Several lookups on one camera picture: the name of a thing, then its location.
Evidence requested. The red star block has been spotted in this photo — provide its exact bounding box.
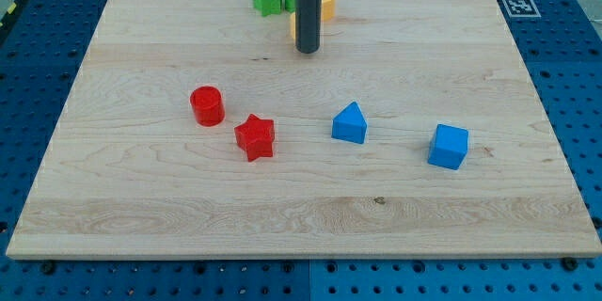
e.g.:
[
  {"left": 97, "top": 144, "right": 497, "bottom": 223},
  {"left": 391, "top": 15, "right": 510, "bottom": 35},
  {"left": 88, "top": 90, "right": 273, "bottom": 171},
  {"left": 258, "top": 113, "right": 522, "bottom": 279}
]
[{"left": 234, "top": 114, "right": 275, "bottom": 162}]

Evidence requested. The blue triangular prism block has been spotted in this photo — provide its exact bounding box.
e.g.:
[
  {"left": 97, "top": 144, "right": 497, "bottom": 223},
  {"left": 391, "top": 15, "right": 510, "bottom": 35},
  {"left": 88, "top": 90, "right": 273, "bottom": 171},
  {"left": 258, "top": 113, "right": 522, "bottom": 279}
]
[{"left": 331, "top": 102, "right": 368, "bottom": 144}]

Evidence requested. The red cylinder block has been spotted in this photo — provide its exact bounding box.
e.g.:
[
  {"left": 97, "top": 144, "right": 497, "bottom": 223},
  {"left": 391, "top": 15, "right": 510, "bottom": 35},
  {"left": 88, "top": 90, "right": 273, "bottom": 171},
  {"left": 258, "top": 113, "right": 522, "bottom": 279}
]
[{"left": 190, "top": 86, "right": 225, "bottom": 127}]

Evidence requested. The light wooden board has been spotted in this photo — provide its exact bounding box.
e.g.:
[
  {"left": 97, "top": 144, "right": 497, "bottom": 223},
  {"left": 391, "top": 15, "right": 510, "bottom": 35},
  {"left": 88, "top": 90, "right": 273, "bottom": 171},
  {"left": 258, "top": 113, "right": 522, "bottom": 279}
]
[{"left": 7, "top": 0, "right": 601, "bottom": 261}]

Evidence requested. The yellow block behind rod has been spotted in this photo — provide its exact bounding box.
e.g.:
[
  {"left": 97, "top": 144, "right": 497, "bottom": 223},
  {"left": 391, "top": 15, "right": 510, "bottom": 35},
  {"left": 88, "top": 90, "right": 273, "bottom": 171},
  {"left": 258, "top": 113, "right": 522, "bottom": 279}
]
[{"left": 289, "top": 12, "right": 296, "bottom": 40}]

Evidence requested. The yellow cylinder block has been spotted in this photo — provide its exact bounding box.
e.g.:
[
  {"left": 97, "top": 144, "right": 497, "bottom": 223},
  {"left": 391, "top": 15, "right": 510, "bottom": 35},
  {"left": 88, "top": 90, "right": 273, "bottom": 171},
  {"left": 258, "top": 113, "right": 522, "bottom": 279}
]
[{"left": 321, "top": 0, "right": 336, "bottom": 22}]

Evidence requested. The blue cube block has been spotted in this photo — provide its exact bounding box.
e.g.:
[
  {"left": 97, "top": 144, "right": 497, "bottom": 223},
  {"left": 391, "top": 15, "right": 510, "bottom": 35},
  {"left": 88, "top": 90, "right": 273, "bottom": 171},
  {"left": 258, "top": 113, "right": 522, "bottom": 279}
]
[{"left": 427, "top": 124, "right": 469, "bottom": 170}]

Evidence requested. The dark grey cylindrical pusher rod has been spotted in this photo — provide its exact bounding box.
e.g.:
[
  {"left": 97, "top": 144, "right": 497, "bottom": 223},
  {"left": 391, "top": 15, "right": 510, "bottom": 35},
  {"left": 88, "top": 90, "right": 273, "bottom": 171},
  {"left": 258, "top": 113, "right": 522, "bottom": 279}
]
[{"left": 295, "top": 0, "right": 322, "bottom": 54}]

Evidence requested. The white fiducial marker tag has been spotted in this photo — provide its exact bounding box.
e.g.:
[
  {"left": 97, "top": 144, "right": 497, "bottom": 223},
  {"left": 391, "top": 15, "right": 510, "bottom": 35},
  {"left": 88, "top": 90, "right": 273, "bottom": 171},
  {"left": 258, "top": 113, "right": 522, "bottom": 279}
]
[{"left": 501, "top": 0, "right": 541, "bottom": 18}]

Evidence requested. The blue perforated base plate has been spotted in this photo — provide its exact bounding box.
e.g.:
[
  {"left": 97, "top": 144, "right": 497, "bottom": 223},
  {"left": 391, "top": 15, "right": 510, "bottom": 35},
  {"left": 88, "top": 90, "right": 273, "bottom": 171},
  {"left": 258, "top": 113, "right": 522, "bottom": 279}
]
[{"left": 1, "top": 0, "right": 601, "bottom": 300}]

